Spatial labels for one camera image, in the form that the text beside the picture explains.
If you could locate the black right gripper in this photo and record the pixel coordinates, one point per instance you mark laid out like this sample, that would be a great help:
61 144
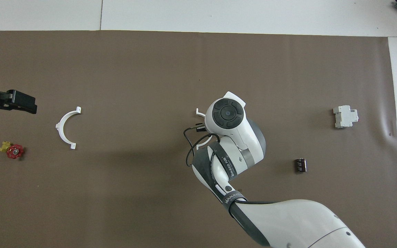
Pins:
201 128

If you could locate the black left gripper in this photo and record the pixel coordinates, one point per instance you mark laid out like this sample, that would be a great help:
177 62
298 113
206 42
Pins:
22 101

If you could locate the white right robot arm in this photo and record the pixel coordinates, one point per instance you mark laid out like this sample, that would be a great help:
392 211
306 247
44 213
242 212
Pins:
271 220

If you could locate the red and yellow valve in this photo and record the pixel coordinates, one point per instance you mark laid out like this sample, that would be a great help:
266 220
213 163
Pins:
14 151

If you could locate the brown paper mat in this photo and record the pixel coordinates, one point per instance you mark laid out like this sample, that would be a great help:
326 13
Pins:
115 69

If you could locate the black cylindrical capacitor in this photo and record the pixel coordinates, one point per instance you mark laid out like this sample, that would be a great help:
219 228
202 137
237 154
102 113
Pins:
301 165

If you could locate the white circuit breaker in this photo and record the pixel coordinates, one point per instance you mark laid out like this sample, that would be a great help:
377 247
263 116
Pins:
345 117

